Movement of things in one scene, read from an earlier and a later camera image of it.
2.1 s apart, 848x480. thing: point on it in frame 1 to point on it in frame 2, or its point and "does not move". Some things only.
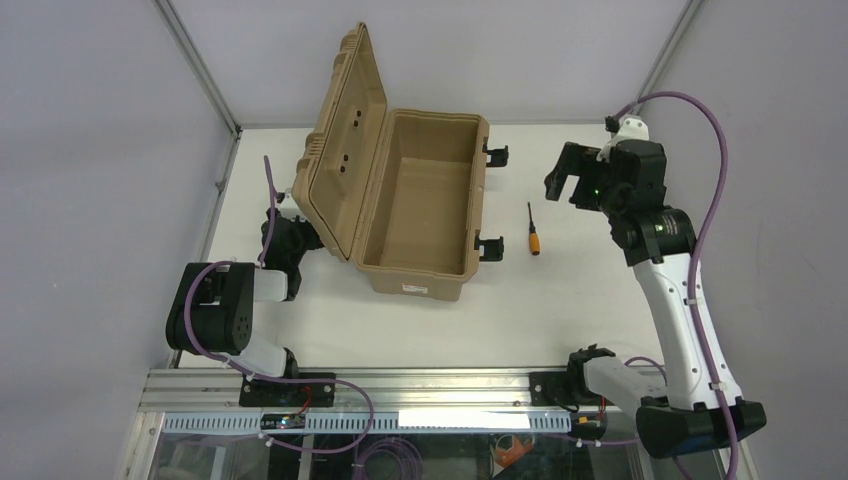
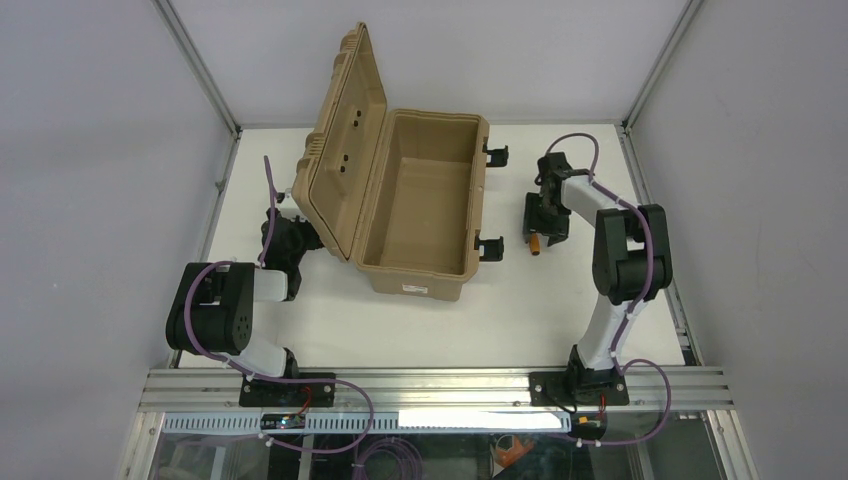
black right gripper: (577, 168) to (545, 221)
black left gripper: (291, 234) does not move
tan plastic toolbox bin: (395, 193) does not move
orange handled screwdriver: (533, 236) does not move
